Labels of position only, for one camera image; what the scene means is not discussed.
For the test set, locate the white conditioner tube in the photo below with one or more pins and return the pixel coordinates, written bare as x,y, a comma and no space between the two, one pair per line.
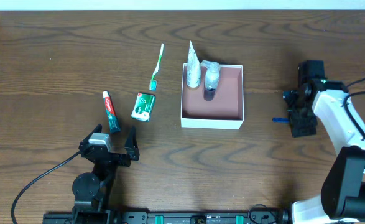
193,68

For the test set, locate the clear pump bottle blue liquid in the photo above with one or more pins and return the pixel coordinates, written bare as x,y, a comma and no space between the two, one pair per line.
212,76

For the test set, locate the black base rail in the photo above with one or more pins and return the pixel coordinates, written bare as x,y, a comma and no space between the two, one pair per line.
258,215

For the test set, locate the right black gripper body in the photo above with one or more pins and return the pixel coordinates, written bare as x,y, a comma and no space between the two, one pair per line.
302,116

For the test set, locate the green white soap box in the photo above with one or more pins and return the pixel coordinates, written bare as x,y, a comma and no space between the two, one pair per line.
143,107

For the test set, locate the blue disposable razor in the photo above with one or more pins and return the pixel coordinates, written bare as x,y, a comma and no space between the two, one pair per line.
281,120

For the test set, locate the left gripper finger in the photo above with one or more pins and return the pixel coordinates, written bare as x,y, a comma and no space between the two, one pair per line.
131,146
97,129

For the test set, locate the white box with pink interior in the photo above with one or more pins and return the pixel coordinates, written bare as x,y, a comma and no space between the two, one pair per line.
224,111

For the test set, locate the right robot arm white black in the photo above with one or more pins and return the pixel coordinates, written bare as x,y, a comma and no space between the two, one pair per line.
319,99

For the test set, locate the green white toothbrush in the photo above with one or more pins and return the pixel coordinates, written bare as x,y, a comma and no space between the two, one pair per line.
153,81

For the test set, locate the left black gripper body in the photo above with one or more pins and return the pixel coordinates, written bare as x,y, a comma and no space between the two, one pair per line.
113,157

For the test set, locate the red green toothpaste tube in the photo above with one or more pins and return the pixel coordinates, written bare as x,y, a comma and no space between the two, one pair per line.
111,114

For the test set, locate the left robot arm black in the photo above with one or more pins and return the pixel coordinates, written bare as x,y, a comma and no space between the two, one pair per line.
92,189

